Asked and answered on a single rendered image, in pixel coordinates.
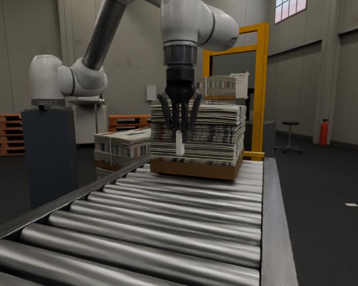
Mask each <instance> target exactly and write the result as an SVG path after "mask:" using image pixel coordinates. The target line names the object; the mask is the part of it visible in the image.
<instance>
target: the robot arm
mask: <svg viewBox="0 0 358 286"><path fill-rule="evenodd" d="M133 1H134V0H103V1H102V4H101V8H100V9H99V13H98V16H97V19H96V21H95V24H94V27H93V30H92V32H91V35H90V39H89V41H88V44H87V47H86V50H85V53H84V56H83V57H81V58H79V59H77V61H76V62H75V63H74V64H73V65H72V67H66V66H64V65H63V63H62V61H61V60H60V59H59V58H57V57H55V56H53V55H38V56H35V57H34V59H33V60H32V62H31V64H30V68H29V72H28V80H29V88H30V94H31V99H38V100H31V107H28V108H25V109H24V111H67V110H71V108H70V107H67V106H66V104H65V97H66V96H76V97H90V96H97V95H100V94H102V93H104V92H105V91H106V89H107V86H108V79H107V76H106V74H105V71H104V69H103V66H102V64H103V62H104V60H105V57H106V55H107V53H108V50H109V47H110V45H111V43H112V41H113V38H114V36H115V33H116V31H117V29H118V26H119V24H120V21H121V20H122V17H123V14H124V12H125V10H126V7H127V5H129V4H131V3H132V2H133ZM145 1H147V2H148V3H150V4H152V5H154V6H156V7H158V8H160V31H161V35H162V38H163V60H164V66H166V67H168V68H167V70H166V88H165V91H164V92H163V93H161V94H158V95H157V98H158V100H159V101H160V103H161V108H162V111H163V115H164V120H165V125H166V128H167V129H170V130H172V131H173V142H174V143H176V156H179V157H181V156H182V155H184V143H187V141H188V130H191V129H193V128H194V126H195V122H196V119H197V115H198V110H199V105H200V102H201V101H202V99H203V98H204V95H203V94H200V93H199V92H197V91H196V87H195V85H194V69H193V68H192V67H195V66H197V49H198V47H200V48H202V49H205V50H208V51H214V52H223V51H226V50H229V49H230V48H232V47H233V46H234V44H235V43H236V41H237V39H238V37H239V27H238V25H237V23H236V21H235V20H234V19H233V18H232V17H230V16H229V15H227V14H225V13H224V11H222V10H220V9H218V8H215V7H212V6H209V5H207V4H204V3H203V2H202V1H201V0H145ZM193 95H194V99H195V100H194V103H193V107H192V112H191V115H190V120H189V124H188V106H189V100H190V99H191V98H192V96H193ZM167 96H168V97H169V98H170V100H171V101H172V118H171V114H170V110H169V105H168V101H167V98H168V97H167ZM180 103H181V130H180V128H179V120H180Z"/></svg>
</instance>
